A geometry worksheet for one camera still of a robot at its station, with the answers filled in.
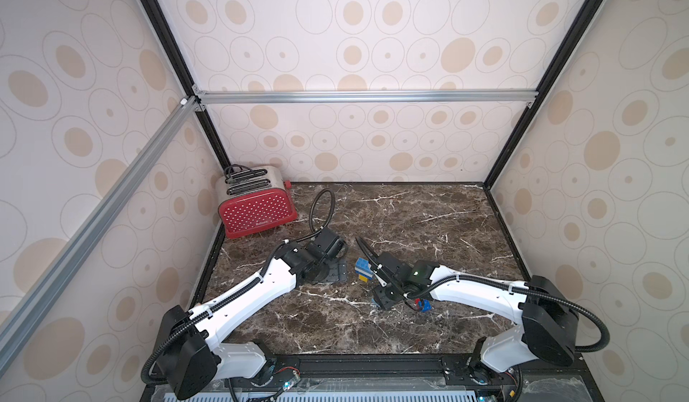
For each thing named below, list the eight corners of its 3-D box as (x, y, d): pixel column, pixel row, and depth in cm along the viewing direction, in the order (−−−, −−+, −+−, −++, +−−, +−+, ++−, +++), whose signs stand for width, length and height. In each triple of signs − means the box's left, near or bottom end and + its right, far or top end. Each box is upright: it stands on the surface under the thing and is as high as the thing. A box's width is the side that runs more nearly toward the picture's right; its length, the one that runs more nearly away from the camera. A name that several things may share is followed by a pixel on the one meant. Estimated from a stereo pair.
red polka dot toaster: (225, 238, 104) (205, 207, 90) (240, 197, 118) (224, 165, 103) (292, 238, 104) (283, 207, 90) (299, 197, 118) (292, 165, 104)
